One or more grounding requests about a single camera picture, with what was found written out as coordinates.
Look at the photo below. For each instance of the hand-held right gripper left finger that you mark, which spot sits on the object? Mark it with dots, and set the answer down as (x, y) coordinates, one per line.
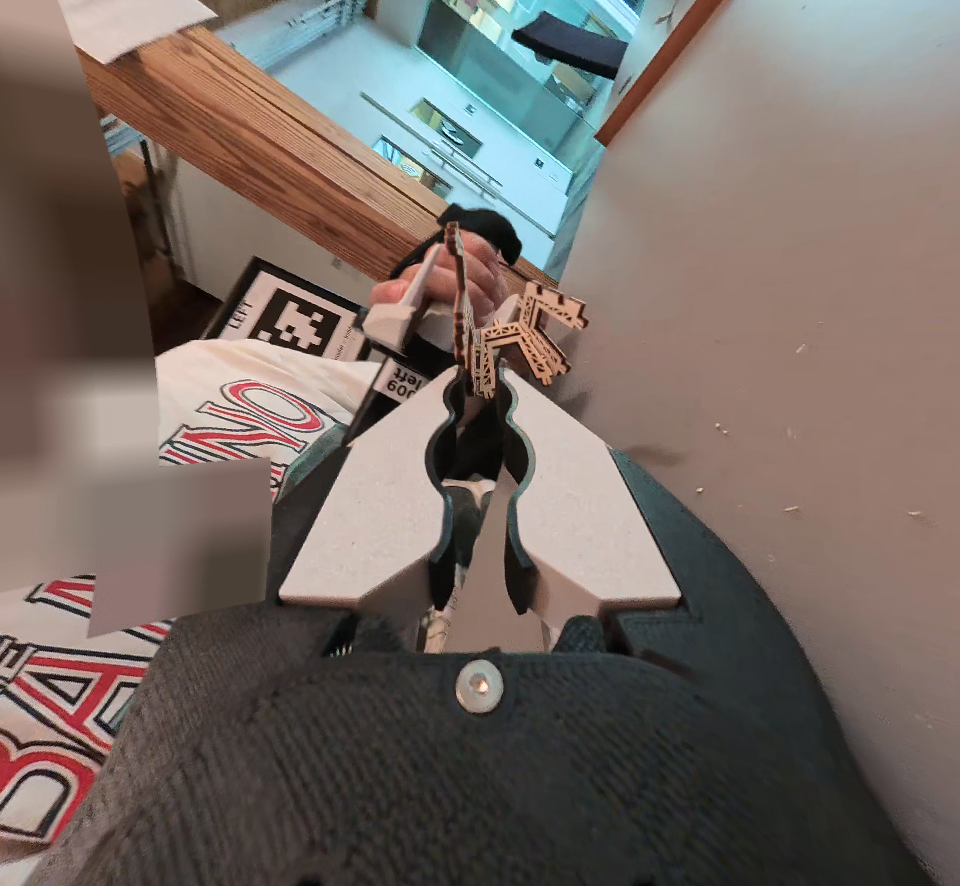
(360, 511)

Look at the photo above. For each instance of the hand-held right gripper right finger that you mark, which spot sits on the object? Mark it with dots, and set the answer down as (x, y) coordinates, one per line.
(592, 519)

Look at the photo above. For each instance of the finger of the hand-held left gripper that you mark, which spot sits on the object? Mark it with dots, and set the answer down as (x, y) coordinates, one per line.
(439, 330)
(394, 324)

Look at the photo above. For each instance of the thin wooden lattice puzzle piece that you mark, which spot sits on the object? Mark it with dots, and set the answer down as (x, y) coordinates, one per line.
(459, 279)

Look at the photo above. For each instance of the forked wooden lattice puzzle piece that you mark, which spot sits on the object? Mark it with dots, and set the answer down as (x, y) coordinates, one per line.
(541, 316)

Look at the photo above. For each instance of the person's left hand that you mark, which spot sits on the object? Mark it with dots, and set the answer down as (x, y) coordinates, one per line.
(484, 275)

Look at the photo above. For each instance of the white printed shirt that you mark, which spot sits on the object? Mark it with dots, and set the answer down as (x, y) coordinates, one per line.
(217, 370)

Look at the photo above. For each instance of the white glass cabinet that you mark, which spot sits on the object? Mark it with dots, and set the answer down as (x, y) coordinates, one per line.
(517, 148)

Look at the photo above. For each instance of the wooden beam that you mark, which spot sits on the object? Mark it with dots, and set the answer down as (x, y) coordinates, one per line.
(247, 121)

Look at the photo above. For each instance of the black office chair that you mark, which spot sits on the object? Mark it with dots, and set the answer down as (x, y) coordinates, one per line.
(570, 46)

